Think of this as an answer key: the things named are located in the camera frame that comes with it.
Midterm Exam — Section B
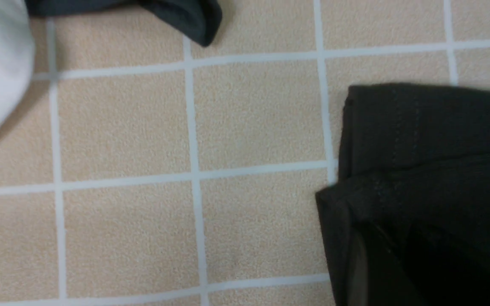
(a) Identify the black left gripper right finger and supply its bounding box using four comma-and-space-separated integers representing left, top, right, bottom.
403, 225, 490, 306

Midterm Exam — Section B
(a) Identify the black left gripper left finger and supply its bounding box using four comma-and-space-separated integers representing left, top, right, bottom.
347, 223, 424, 306

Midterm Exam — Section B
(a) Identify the gray long-sleeve top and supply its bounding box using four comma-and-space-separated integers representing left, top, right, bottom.
315, 83, 490, 306

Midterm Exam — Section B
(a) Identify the dark teal garment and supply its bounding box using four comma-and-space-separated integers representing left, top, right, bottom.
25, 0, 223, 47

